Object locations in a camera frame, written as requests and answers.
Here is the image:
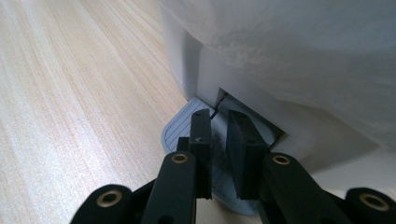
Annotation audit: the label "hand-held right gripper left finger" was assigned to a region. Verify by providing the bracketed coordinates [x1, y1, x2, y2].
[177, 107, 214, 201]

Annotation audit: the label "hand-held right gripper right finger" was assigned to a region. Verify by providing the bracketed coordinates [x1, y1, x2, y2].
[225, 109, 273, 201]

